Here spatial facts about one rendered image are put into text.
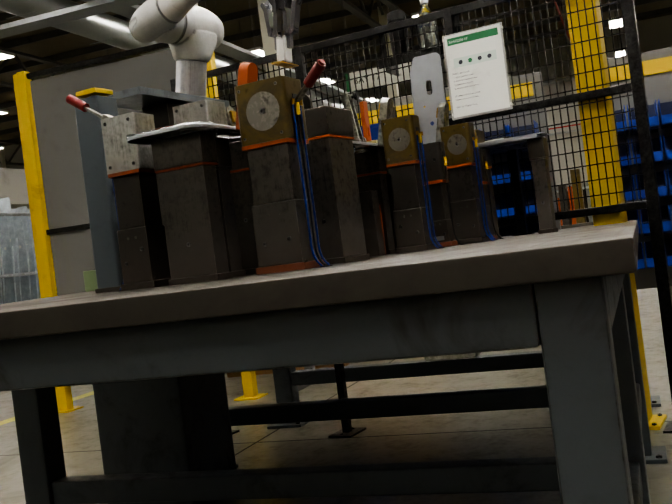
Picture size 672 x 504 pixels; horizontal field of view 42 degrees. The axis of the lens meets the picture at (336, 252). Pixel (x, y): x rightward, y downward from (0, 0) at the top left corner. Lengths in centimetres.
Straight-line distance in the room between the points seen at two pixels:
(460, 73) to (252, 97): 167
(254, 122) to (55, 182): 373
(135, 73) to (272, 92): 346
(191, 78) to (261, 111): 127
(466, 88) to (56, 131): 283
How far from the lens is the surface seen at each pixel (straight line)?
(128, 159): 184
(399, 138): 223
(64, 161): 529
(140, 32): 285
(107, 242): 202
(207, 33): 292
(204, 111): 205
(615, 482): 110
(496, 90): 319
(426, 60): 299
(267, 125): 164
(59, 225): 531
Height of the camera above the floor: 73
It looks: level
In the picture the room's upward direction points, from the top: 7 degrees counter-clockwise
